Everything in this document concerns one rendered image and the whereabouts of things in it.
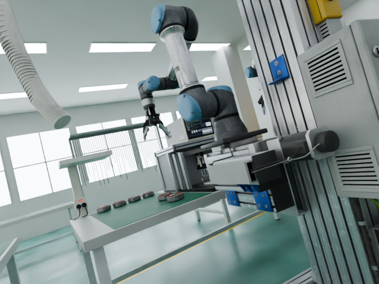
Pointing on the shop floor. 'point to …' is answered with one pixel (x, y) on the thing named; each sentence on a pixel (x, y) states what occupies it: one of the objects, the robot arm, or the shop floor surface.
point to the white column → (236, 83)
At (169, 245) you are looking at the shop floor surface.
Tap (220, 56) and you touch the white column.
